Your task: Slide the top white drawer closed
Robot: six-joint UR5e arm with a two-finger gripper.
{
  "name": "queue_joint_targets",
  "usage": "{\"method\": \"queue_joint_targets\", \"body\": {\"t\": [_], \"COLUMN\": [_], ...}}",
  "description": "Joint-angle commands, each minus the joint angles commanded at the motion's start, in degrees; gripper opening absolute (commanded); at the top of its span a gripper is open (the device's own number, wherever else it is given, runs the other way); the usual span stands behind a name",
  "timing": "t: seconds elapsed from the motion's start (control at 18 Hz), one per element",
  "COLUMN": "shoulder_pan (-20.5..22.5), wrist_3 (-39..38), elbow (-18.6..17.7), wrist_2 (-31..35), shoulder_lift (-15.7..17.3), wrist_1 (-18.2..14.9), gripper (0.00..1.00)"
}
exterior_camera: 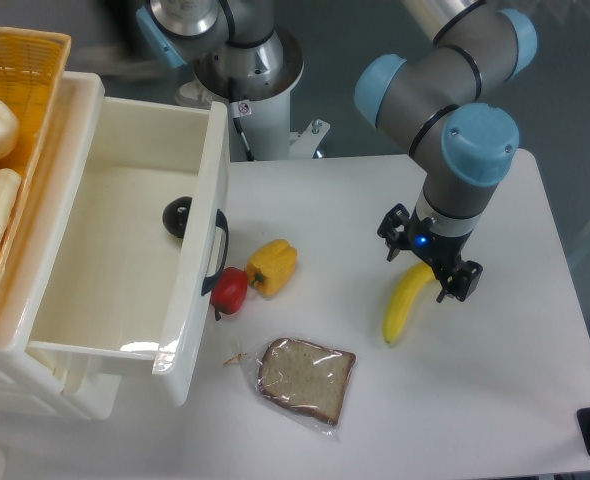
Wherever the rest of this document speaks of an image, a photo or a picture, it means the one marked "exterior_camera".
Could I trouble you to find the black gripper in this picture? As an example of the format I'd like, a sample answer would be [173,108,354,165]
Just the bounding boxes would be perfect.
[377,204,483,303]

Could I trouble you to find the white top drawer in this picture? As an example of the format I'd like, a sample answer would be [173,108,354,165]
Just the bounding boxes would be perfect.
[29,98,229,405]

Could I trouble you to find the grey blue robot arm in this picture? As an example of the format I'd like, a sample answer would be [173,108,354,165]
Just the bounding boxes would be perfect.
[136,1,538,300]

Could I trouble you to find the black round object in drawer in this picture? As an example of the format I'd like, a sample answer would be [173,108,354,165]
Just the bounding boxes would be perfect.
[162,196,192,238]

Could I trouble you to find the white plastic drawer cabinet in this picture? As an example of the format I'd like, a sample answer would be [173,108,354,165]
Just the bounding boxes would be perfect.
[0,72,120,420]

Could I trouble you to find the yellow banana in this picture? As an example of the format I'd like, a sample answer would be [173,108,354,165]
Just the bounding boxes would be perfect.
[382,262,435,344]

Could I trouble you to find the yellow bell pepper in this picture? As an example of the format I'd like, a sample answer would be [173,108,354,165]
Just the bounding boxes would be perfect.
[245,239,298,298]

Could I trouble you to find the bagged brown bread slice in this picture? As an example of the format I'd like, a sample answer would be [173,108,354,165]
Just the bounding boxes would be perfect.
[223,336,357,438]

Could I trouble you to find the red bell pepper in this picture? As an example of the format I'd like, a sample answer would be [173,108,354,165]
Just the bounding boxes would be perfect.
[210,267,248,321]

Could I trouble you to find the yellow wicker basket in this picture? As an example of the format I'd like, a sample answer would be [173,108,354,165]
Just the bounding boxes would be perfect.
[0,27,71,284]

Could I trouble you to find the white mounting bracket with bolts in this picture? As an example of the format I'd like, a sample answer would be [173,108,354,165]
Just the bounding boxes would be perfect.
[289,119,331,160]

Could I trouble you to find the dark blue drawer handle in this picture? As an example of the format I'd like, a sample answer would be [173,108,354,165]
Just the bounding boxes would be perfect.
[201,209,230,296]

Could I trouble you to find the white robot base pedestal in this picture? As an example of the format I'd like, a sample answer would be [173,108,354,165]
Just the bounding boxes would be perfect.
[193,26,304,161]

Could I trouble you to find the black cable on pedestal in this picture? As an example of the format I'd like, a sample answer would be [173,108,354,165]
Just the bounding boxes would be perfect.
[227,77,256,163]

